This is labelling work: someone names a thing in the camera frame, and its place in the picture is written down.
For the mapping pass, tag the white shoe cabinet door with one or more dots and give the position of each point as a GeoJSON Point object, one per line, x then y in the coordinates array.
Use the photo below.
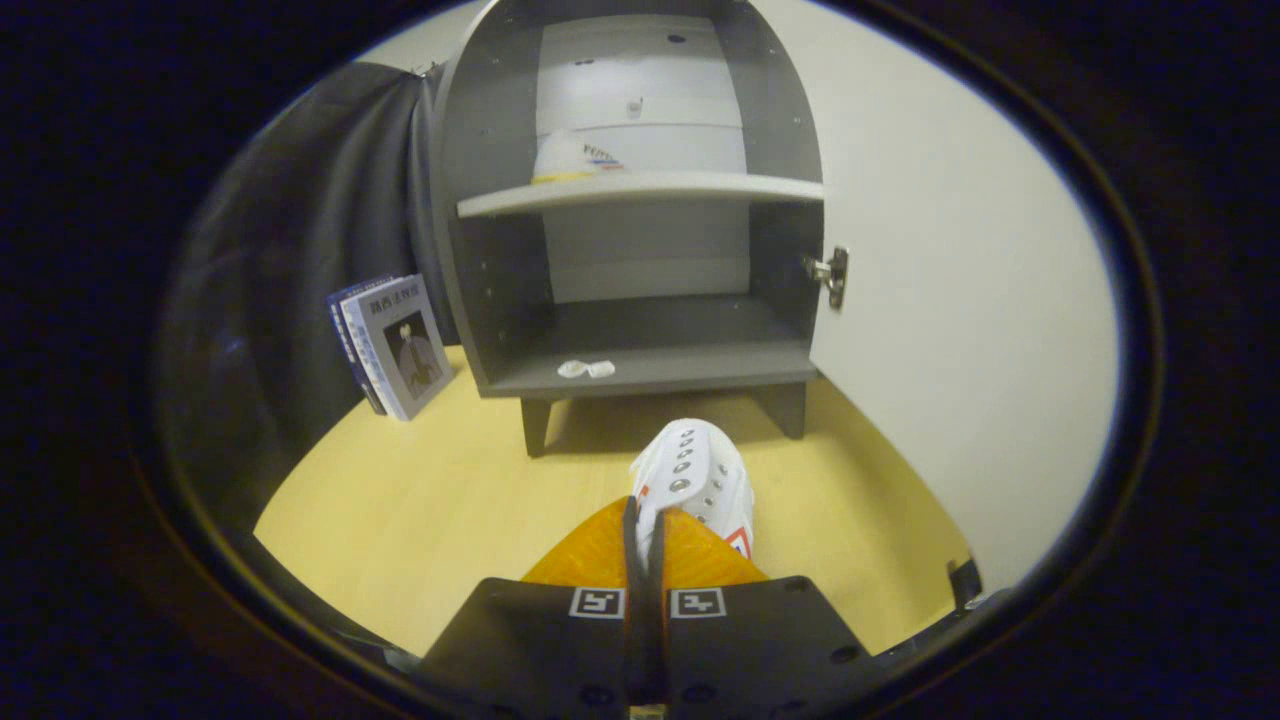
{"type": "Point", "coordinates": [950, 300]}

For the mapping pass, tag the small white packet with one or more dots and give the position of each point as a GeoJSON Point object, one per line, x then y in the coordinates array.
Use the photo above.
{"type": "Point", "coordinates": [585, 368]}

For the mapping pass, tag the white book with portrait cover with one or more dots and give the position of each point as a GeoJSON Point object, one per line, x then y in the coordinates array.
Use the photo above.
{"type": "Point", "coordinates": [410, 350]}

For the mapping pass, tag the metal door hinge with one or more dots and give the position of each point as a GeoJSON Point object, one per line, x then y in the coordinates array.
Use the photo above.
{"type": "Point", "coordinates": [834, 275]}

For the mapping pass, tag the black backdrop cloth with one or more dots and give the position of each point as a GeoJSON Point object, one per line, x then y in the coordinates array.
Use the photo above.
{"type": "Point", "coordinates": [280, 250]}

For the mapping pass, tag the white perforated shoe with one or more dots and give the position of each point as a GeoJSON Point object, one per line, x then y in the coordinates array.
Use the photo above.
{"type": "Point", "coordinates": [697, 472]}

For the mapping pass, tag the grey cabinet shelf board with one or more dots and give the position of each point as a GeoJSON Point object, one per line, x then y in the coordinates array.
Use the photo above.
{"type": "Point", "coordinates": [640, 190]}

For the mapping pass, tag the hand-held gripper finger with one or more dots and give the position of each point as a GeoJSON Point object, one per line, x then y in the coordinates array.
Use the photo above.
{"type": "Point", "coordinates": [657, 570]}
{"type": "Point", "coordinates": [632, 560]}

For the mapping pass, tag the blue book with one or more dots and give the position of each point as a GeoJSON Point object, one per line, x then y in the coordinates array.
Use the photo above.
{"type": "Point", "coordinates": [345, 330]}

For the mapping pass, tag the white shoe with yellow sole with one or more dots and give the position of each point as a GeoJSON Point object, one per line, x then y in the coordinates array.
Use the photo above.
{"type": "Point", "coordinates": [560, 160]}

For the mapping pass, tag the grey shoe cabinet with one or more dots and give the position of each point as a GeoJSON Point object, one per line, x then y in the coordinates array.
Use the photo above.
{"type": "Point", "coordinates": [485, 270]}

